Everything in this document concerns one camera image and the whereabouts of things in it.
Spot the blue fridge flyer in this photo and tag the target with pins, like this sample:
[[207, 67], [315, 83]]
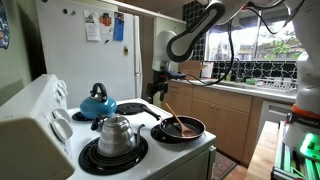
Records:
[[118, 26]]

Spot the steel gooseneck kettle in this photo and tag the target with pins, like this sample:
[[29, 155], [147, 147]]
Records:
[[116, 135]]

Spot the white paper note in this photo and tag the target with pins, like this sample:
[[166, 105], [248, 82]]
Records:
[[91, 26]]

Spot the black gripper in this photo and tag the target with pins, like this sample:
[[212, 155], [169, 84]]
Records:
[[158, 83]]

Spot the black frying pan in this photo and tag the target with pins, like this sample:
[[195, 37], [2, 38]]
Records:
[[178, 128]]

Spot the white dish rack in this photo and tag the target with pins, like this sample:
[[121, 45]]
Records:
[[280, 84]]

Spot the white refrigerator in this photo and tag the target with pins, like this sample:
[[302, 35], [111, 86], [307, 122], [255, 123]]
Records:
[[82, 63]]

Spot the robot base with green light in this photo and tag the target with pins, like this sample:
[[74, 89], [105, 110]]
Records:
[[304, 121]]

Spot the wooden side table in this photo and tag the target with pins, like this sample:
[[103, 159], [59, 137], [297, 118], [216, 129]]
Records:
[[263, 158]]

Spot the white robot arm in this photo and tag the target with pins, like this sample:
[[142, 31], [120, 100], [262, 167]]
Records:
[[304, 14]]

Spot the blue tea kettle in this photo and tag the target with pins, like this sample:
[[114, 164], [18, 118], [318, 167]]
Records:
[[98, 103]]

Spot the wooden kitchen cabinet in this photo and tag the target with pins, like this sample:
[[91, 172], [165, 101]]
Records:
[[232, 117]]

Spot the kitchen faucet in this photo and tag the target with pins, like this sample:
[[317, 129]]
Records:
[[237, 78]]

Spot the cardboard box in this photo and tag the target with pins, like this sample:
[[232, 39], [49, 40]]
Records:
[[192, 69]]

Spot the white dishwasher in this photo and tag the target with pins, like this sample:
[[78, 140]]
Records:
[[273, 112]]

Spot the wooden spatula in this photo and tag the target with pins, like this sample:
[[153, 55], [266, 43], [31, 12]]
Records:
[[185, 131]]

